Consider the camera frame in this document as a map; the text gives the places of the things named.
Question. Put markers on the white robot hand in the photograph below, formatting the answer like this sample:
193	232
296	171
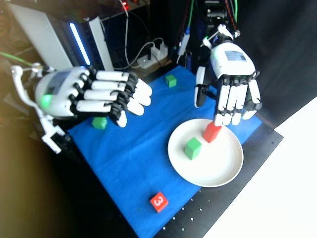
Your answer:
62	99
230	64

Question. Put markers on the tall red block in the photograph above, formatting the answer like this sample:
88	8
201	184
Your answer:
211	134

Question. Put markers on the green cube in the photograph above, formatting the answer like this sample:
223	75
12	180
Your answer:
99	123
193	148
171	81

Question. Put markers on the white round plate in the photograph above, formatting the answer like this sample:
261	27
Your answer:
215	168

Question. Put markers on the white computer tower, blue light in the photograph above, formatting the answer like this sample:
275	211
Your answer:
44	37

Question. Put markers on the white power strip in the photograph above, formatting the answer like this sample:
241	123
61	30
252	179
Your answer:
148	62

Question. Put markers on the blue cloth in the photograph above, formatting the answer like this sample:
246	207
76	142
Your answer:
128	153

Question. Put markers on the red cube with number three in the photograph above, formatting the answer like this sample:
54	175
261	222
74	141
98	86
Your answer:
159	202

